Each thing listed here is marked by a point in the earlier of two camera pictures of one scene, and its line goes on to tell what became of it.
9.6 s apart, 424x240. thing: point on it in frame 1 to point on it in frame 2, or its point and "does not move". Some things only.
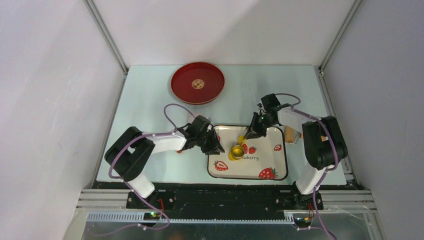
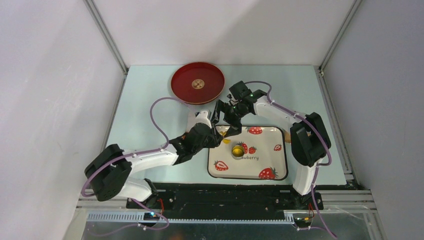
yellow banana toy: x=242 y=139 to x=225 y=141
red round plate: x=197 y=83 does not move
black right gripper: x=253 y=130 to x=233 y=129
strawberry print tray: x=265 y=158 does not move
